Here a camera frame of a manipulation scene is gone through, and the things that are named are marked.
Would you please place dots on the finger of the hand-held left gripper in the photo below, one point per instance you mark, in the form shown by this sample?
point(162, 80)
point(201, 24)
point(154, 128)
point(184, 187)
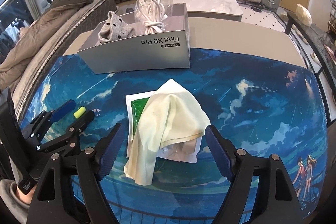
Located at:
point(63, 108)
point(78, 126)

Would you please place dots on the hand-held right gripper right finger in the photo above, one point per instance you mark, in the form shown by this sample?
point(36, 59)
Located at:
point(220, 153)

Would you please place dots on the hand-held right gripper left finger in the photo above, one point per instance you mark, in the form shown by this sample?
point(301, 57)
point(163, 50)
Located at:
point(110, 153)

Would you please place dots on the yellow foam earplug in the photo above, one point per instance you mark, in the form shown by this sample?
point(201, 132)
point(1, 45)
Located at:
point(78, 112)

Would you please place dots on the white packet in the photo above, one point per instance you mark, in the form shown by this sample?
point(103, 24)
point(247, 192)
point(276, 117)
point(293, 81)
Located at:
point(136, 113)

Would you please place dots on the pale yellow cloth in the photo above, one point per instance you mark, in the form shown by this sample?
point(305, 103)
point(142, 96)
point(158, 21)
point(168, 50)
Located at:
point(168, 113)

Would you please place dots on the grey cardboard box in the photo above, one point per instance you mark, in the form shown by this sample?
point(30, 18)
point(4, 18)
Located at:
point(131, 56)

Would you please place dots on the grey dotted sock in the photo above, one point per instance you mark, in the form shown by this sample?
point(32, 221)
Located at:
point(115, 27)

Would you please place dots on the clear plastic bag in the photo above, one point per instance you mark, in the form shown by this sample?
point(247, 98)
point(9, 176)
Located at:
point(168, 3)

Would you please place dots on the person's left forearm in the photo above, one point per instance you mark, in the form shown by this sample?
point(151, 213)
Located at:
point(13, 195)

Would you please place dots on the blue printed desk mat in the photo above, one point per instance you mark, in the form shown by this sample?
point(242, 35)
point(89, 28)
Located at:
point(262, 108)

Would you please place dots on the beige blanket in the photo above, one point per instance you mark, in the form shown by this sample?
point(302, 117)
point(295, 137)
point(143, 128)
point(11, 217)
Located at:
point(31, 40)

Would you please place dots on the grey quilted mattress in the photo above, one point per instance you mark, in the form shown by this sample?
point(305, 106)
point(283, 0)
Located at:
point(102, 3)

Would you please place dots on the grey slipper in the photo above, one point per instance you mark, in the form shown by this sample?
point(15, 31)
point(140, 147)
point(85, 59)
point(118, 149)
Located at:
point(128, 10)

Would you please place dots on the dark marble side table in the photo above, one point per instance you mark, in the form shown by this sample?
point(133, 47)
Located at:
point(315, 37)

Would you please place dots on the cream crumpled bag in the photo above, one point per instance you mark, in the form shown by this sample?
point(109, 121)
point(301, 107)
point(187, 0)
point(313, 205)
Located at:
point(304, 15)

